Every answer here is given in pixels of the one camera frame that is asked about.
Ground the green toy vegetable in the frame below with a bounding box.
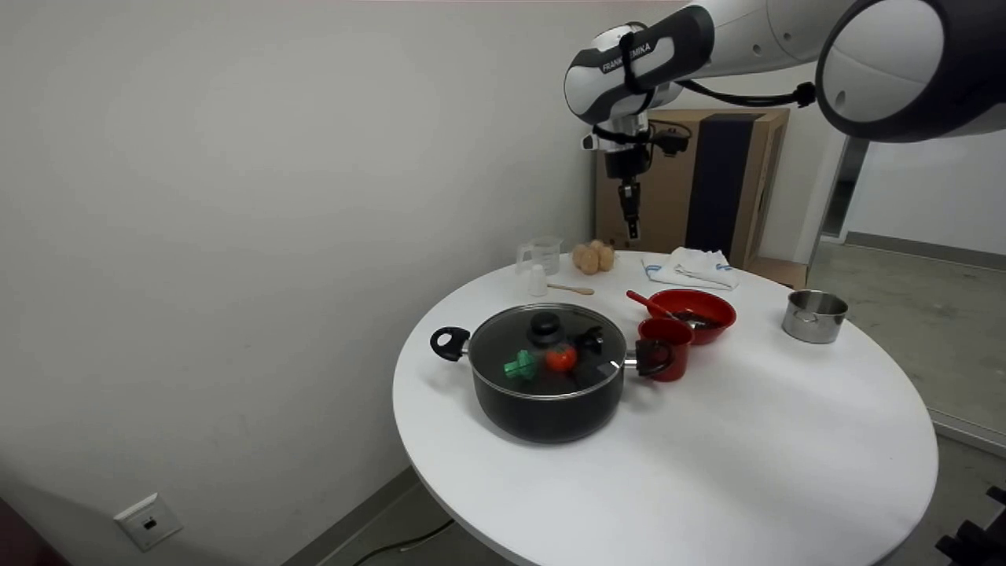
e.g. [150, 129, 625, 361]
[500, 345, 546, 384]

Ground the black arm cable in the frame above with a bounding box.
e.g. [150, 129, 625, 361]
[674, 73, 819, 114]

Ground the red enamel mug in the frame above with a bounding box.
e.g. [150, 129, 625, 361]
[633, 313, 699, 384]

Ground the red toy tomato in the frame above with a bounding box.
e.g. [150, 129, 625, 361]
[541, 344, 581, 377]

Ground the white cloth blue print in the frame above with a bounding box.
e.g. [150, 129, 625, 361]
[637, 244, 739, 297]

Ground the glass pot lid black knob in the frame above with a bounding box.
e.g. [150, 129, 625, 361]
[464, 300, 633, 402]

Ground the black flat panel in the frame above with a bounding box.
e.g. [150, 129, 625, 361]
[684, 109, 761, 262]

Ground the red bowl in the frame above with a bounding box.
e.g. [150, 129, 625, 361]
[647, 286, 739, 349]

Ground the red-handled metal spoon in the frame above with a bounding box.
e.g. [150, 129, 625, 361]
[625, 286, 684, 327]

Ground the small stainless steel pot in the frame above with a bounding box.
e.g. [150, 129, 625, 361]
[779, 286, 853, 345]

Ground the black cooking pot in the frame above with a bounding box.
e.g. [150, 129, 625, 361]
[428, 300, 641, 448]

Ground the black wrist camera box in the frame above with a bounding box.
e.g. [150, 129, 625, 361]
[643, 119, 699, 160]

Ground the large cardboard box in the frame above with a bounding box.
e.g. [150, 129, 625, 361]
[590, 107, 791, 263]

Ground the white wall outlet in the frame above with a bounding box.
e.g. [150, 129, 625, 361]
[110, 492, 183, 552]

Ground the black floor cable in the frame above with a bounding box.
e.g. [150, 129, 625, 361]
[350, 515, 456, 566]

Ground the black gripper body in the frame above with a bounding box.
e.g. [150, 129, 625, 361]
[604, 148, 654, 187]

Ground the clear measuring cup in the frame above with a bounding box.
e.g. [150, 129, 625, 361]
[515, 237, 567, 276]

